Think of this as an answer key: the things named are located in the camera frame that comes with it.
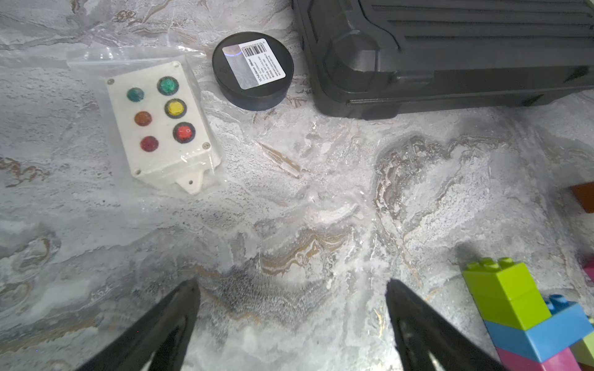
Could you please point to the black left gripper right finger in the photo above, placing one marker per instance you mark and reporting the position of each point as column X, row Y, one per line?
column 422, row 336

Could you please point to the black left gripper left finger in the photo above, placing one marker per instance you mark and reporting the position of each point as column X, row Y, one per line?
column 159, row 339

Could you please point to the pink lego brick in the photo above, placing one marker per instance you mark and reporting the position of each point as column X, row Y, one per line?
column 562, row 361

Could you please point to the long blue lego brick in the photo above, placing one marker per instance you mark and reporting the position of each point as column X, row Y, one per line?
column 568, row 325

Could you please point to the lime green lego brick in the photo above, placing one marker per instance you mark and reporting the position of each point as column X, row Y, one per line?
column 583, row 352

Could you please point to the magenta lego brick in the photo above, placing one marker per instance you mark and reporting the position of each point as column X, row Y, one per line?
column 588, row 268

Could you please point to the white button control box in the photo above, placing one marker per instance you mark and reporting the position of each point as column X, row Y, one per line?
column 164, row 132

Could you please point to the black plastic tool case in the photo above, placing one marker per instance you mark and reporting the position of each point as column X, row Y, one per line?
column 375, row 60

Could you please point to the black round tape roll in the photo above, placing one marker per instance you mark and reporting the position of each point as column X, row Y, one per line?
column 253, row 70

